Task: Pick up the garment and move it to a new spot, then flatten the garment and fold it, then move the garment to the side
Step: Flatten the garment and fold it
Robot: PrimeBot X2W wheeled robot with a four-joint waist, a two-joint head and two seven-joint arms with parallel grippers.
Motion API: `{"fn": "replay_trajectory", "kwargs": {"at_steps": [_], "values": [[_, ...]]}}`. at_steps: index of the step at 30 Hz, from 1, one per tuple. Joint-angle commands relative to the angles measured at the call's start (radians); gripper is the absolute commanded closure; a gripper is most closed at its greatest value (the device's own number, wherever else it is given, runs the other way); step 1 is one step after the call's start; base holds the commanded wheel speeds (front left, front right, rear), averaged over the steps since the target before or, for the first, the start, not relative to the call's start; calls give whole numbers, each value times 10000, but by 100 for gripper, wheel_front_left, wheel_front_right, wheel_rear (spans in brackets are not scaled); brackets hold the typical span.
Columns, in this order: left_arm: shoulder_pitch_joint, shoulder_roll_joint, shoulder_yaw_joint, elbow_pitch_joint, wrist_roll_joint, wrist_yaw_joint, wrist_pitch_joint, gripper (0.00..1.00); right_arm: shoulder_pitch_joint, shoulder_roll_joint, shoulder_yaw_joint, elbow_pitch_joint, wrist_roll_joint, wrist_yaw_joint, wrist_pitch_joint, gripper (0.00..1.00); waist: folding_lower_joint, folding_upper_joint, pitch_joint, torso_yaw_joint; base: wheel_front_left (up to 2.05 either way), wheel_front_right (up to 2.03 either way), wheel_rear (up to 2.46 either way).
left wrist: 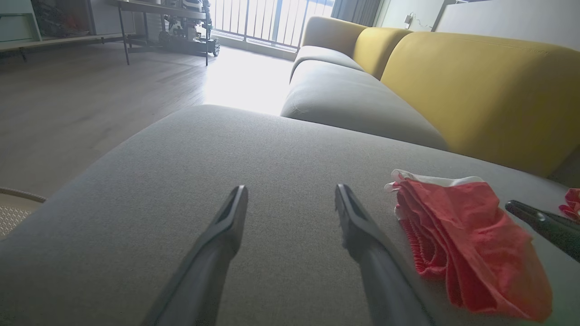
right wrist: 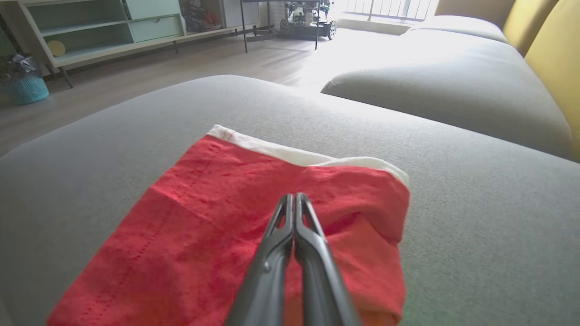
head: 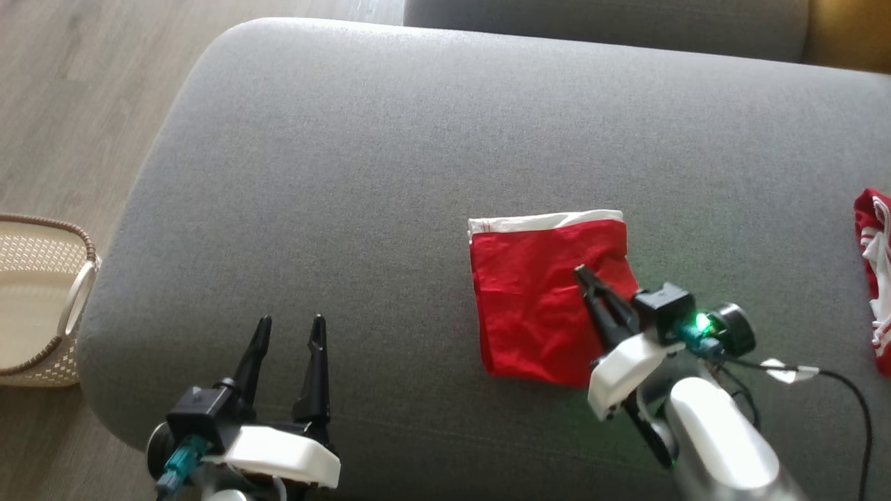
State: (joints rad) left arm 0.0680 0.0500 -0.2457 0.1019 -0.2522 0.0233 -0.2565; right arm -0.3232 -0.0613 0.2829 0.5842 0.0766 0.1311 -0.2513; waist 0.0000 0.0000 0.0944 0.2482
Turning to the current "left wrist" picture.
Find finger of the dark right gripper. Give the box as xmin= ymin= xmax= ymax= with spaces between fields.
xmin=504 ymin=199 xmax=580 ymax=264

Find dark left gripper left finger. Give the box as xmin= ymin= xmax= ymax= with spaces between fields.
xmin=142 ymin=184 xmax=249 ymax=326

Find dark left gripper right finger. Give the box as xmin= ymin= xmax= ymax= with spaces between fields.
xmin=334 ymin=183 xmax=433 ymax=326

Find red white numbered jersey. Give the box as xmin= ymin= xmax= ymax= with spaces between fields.
xmin=558 ymin=187 xmax=580 ymax=223

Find red shorts with white stripe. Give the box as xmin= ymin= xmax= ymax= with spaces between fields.
xmin=385 ymin=169 xmax=554 ymax=323

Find yellow sofa backrest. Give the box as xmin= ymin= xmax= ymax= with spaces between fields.
xmin=352 ymin=27 xmax=414 ymax=81
xmin=380 ymin=31 xmax=580 ymax=178

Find white black wheeled robot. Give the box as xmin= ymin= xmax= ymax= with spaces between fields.
xmin=158 ymin=0 xmax=222 ymax=58

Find beige sofa backrest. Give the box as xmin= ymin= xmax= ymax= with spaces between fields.
xmin=301 ymin=16 xmax=368 ymax=58

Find balcony railing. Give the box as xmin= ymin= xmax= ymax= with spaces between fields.
xmin=209 ymin=0 xmax=337 ymax=49

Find grey curtain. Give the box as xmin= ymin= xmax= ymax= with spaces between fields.
xmin=331 ymin=0 xmax=385 ymax=28

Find table with black legs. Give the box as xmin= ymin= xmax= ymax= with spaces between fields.
xmin=105 ymin=0 xmax=214 ymax=67

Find white low shelf unit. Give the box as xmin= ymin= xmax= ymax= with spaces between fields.
xmin=0 ymin=0 xmax=136 ymax=62

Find white wall charger with cable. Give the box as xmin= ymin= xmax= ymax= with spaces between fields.
xmin=403 ymin=12 xmax=435 ymax=31

